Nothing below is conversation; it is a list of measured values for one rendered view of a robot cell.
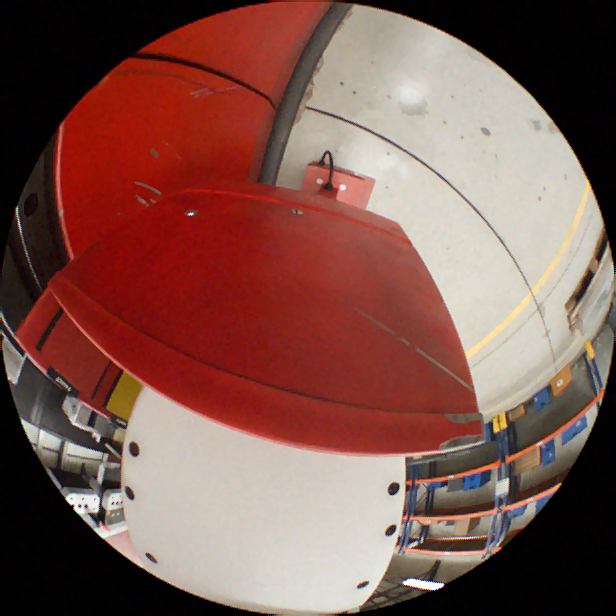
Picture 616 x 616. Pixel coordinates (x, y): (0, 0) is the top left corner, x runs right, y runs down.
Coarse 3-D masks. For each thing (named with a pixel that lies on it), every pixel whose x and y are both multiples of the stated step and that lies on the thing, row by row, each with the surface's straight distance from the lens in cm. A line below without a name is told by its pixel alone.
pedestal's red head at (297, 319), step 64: (192, 192) 14; (256, 192) 13; (128, 256) 8; (192, 256) 6; (256, 256) 6; (320, 256) 7; (384, 256) 9; (128, 320) 5; (192, 320) 4; (256, 320) 4; (320, 320) 4; (384, 320) 5; (448, 320) 8; (192, 384) 3; (256, 384) 3; (320, 384) 4; (384, 384) 4; (448, 384) 6; (320, 448) 3; (384, 448) 4; (448, 448) 5
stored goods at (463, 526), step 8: (424, 520) 698; (432, 520) 682; (440, 520) 688; (448, 520) 665; (456, 520) 614; (464, 520) 606; (472, 520) 622; (456, 528) 621; (464, 528) 612; (472, 528) 642
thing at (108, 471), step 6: (108, 462) 73; (102, 468) 72; (108, 468) 73; (114, 468) 77; (102, 474) 73; (108, 474) 74; (114, 474) 77; (102, 480) 73; (108, 480) 76; (114, 480) 79
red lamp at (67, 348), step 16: (64, 320) 11; (48, 336) 11; (64, 336) 11; (80, 336) 12; (48, 352) 11; (64, 352) 11; (80, 352) 12; (96, 352) 12; (64, 368) 12; (80, 368) 12; (96, 368) 13; (80, 384) 13; (96, 384) 13
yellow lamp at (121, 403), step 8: (128, 376) 15; (120, 384) 15; (128, 384) 15; (136, 384) 16; (120, 392) 15; (128, 392) 16; (136, 392) 16; (112, 400) 15; (120, 400) 15; (128, 400) 16; (112, 408) 15; (120, 408) 16; (128, 408) 16; (120, 416) 16; (128, 416) 17
